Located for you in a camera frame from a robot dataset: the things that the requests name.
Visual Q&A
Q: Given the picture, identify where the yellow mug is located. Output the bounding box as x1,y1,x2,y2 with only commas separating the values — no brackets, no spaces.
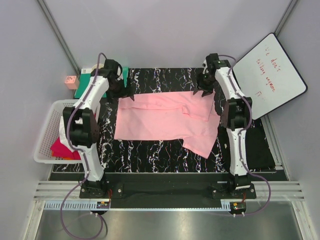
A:
91,63,104,71

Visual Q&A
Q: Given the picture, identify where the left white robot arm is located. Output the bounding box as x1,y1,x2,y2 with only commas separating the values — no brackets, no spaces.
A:
62,59,134,198

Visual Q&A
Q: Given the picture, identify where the green cutting mat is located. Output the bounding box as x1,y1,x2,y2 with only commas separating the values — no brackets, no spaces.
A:
73,66,129,99

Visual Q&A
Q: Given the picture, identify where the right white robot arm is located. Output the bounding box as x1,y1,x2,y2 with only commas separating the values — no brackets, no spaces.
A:
193,53,253,199

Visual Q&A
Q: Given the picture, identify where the white whiteboard with red writing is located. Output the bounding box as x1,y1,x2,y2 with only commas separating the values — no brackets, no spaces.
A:
232,33,308,120

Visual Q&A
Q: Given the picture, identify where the white plastic laundry basket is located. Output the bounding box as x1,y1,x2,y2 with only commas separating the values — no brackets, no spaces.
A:
33,99,101,167

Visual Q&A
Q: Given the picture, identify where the pink t shirt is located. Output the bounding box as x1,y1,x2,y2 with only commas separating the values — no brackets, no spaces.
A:
114,91,220,159

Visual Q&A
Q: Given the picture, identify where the white t shirt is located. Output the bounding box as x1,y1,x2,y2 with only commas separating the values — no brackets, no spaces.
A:
59,116,78,151

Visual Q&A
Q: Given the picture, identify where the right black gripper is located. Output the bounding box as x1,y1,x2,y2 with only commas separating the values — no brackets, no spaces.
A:
192,71,216,98

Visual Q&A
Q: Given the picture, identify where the pink cube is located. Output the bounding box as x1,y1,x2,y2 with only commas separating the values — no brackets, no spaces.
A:
64,75,78,90

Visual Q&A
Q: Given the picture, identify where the aluminium rail frame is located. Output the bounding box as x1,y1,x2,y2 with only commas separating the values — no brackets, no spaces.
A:
23,179,319,240

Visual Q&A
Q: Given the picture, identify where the purple cable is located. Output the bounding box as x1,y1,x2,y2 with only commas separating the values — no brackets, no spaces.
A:
59,52,108,239
209,53,272,217

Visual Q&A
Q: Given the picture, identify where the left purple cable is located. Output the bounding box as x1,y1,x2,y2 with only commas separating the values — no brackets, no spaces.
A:
59,52,108,239

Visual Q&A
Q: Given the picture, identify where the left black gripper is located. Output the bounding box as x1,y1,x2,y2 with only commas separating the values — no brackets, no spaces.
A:
106,77,134,105

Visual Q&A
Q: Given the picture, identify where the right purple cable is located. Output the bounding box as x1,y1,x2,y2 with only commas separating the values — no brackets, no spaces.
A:
209,53,272,217

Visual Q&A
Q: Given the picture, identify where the magenta t shirt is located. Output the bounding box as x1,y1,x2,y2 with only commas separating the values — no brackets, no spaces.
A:
50,137,81,160

